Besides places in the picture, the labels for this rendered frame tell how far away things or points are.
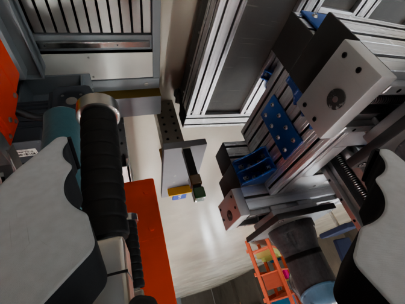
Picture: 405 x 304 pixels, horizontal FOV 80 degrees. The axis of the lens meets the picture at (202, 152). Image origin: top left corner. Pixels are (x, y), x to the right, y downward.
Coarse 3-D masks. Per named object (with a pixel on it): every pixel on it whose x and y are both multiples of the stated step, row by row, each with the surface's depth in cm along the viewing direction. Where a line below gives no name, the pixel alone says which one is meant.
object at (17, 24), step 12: (0, 0) 65; (12, 0) 67; (0, 12) 67; (12, 12) 66; (12, 24) 70; (24, 24) 73; (12, 36) 73; (24, 36) 72; (24, 48) 77; (36, 48) 81; (24, 60) 80; (36, 60) 79; (36, 72) 84
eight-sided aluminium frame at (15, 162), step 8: (0, 136) 46; (0, 144) 46; (8, 144) 49; (0, 152) 46; (8, 152) 48; (16, 152) 51; (0, 160) 48; (8, 160) 48; (16, 160) 51; (0, 168) 49; (8, 168) 49; (16, 168) 50; (0, 176) 50; (8, 176) 49; (0, 184) 52
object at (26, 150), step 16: (32, 80) 92; (48, 80) 94; (64, 80) 96; (80, 80) 98; (32, 96) 96; (48, 96) 98; (64, 96) 78; (80, 96) 79; (16, 128) 73; (32, 128) 74; (16, 144) 71; (32, 144) 72
